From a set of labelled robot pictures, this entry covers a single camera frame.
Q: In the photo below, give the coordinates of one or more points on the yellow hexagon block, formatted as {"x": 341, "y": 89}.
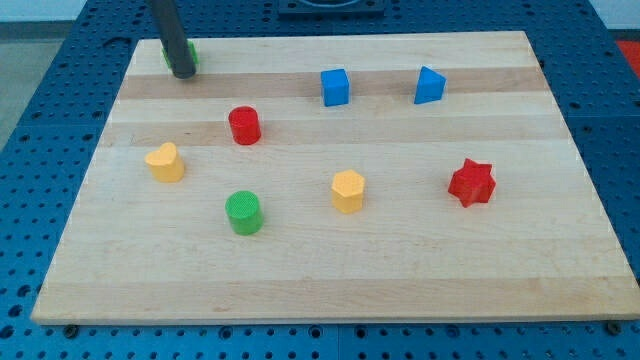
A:
{"x": 348, "y": 191}

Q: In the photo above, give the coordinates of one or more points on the light wooden board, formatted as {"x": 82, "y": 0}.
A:
{"x": 137, "y": 251}

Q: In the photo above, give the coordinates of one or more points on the green cylinder block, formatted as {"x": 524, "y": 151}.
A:
{"x": 244, "y": 212}

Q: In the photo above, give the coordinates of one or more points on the red cylinder block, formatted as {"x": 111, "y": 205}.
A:
{"x": 245, "y": 125}

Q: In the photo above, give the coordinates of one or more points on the blue cube block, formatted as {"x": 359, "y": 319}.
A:
{"x": 335, "y": 87}

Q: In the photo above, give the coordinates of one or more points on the blue triangular block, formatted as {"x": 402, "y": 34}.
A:
{"x": 429, "y": 87}

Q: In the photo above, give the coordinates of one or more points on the red star block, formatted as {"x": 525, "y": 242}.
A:
{"x": 472, "y": 183}

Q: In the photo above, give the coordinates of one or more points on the yellow heart block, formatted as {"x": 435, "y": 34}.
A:
{"x": 165, "y": 163}

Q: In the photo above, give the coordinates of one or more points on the green block behind rod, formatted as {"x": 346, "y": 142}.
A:
{"x": 193, "y": 52}

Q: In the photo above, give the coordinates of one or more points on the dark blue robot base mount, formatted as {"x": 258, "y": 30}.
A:
{"x": 291, "y": 8}

